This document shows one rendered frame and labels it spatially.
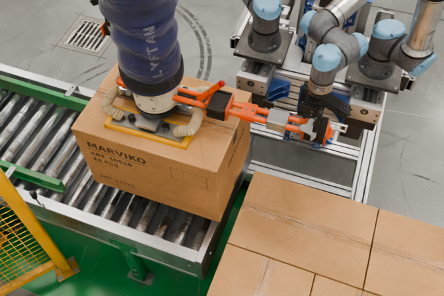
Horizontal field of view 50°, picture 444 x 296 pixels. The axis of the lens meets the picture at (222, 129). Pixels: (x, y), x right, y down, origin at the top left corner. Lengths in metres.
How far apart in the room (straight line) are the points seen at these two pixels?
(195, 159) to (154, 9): 0.59
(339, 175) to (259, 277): 0.93
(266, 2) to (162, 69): 0.64
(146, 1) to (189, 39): 2.37
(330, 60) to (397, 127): 1.99
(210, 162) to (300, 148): 1.19
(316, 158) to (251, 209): 0.72
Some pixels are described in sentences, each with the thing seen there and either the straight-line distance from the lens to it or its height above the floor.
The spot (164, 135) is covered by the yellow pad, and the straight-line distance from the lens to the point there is 1.76.
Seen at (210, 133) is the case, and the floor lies 1.07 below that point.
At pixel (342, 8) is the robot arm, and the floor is 1.56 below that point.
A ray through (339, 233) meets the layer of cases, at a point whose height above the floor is 0.54.
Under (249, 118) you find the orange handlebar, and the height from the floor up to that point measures 1.21.
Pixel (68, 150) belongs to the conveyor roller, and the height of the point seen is 0.55.
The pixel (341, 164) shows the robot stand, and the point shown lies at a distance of 2.81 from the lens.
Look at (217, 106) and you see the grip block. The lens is 1.67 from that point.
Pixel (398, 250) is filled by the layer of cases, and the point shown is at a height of 0.54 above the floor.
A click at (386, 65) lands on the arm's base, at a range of 2.07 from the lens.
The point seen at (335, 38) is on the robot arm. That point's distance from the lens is 1.48.
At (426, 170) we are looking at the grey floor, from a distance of 3.20.
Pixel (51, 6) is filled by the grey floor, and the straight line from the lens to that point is 4.27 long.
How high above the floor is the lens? 2.51
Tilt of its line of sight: 53 degrees down
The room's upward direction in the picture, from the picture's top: 1 degrees counter-clockwise
